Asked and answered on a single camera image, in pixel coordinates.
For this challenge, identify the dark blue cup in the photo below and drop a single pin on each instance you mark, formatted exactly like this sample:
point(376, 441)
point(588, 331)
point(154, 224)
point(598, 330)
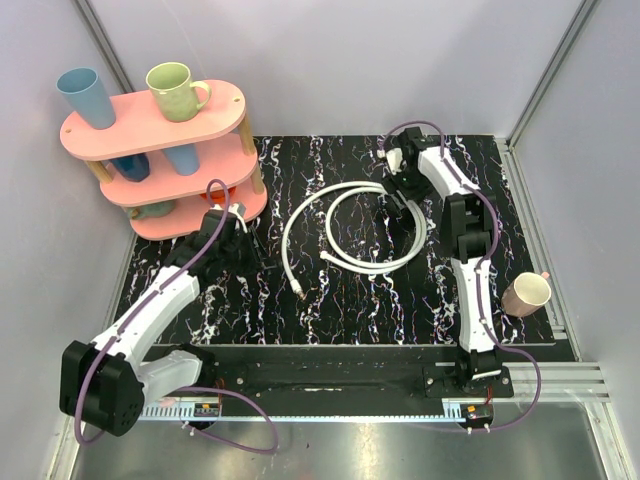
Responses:
point(134, 168)

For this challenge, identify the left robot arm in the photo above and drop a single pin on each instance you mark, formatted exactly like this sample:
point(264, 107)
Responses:
point(106, 383)

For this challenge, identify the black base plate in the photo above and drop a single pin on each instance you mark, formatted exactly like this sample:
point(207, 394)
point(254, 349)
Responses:
point(350, 381)

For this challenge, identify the orange bowl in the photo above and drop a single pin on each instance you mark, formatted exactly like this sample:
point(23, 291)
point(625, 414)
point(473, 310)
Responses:
point(216, 196)

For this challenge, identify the light blue cup middle shelf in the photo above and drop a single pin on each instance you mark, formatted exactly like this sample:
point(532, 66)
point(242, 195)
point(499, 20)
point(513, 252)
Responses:
point(184, 159)

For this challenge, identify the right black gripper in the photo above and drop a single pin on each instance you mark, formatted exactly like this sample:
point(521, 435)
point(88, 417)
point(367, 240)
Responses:
point(391, 184)

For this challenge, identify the green mug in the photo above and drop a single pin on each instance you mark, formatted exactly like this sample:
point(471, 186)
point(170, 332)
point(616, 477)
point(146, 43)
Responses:
point(178, 97)

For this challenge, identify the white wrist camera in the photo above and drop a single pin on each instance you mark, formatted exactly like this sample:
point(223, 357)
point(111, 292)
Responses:
point(393, 158)
point(235, 215)

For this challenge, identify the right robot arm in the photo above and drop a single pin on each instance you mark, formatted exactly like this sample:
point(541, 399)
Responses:
point(419, 166)

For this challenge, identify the teal mug bottom shelf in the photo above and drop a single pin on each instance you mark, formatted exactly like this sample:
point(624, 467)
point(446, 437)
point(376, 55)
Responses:
point(153, 210)

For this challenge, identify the pink beige cup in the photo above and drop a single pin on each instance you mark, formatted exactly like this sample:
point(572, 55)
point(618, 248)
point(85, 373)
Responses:
point(526, 294)

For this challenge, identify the black marbled mat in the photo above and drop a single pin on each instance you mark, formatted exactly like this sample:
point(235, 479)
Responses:
point(305, 214)

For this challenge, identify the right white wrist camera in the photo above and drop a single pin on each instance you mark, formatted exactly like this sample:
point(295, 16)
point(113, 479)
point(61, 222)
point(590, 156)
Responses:
point(393, 158)

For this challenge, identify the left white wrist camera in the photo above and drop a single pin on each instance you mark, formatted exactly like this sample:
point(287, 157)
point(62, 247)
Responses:
point(235, 215)

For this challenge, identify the light blue tall cup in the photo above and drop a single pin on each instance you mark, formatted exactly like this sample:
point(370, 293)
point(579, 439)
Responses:
point(84, 91)

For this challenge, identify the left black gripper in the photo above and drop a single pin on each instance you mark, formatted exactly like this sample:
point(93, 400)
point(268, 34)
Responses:
point(248, 248)

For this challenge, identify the pink three-tier shelf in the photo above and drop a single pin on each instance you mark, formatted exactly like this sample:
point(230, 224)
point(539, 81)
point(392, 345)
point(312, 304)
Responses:
point(222, 137)

